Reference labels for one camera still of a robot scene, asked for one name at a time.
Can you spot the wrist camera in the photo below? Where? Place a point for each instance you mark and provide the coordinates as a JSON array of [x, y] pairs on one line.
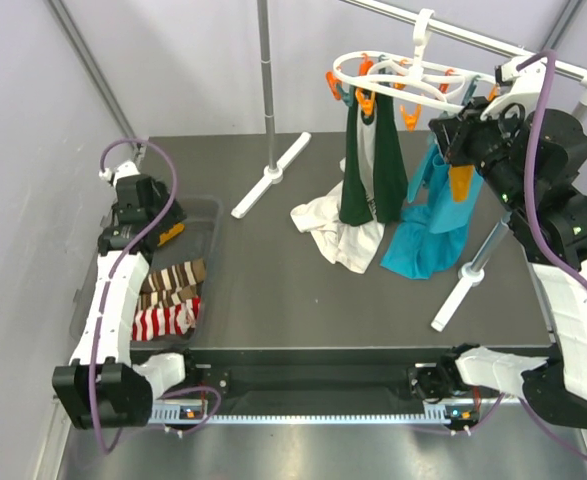
[[517, 86], [123, 170]]

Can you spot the clear plastic bin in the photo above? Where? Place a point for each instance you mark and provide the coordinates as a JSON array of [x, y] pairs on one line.
[[200, 239]]

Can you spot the red white striped sock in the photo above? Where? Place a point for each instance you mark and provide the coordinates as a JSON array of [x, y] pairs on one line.
[[159, 321]]

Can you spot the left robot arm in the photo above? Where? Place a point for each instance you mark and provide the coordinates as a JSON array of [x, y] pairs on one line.
[[100, 386]]

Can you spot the orange sock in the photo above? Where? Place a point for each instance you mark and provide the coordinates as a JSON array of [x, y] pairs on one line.
[[170, 234], [460, 181]]

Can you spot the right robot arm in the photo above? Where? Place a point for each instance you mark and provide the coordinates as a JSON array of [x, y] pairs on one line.
[[530, 161]]

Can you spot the green white sock pair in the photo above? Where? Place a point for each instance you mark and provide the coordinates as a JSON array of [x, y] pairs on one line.
[[348, 223]]

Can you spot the blue sock pair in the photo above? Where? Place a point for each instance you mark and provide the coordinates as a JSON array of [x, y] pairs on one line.
[[433, 229]]

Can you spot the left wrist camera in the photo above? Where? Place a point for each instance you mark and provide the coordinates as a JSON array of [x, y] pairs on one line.
[[123, 170]]

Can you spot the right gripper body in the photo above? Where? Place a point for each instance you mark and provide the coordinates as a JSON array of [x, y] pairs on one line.
[[481, 141]]

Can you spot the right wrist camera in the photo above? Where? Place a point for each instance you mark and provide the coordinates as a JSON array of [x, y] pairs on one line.
[[517, 86]]

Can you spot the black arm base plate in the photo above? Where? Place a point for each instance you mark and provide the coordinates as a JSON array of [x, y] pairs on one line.
[[401, 380]]

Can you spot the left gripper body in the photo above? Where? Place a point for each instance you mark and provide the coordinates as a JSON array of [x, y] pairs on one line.
[[162, 195]]

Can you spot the brown white striped sock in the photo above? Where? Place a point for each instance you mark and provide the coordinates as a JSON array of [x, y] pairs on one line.
[[172, 285]]

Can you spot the metal clothes rack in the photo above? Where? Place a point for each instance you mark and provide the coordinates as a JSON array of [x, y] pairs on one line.
[[423, 139]]

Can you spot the white clip hanger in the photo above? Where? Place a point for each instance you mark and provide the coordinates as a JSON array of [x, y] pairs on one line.
[[361, 78]]

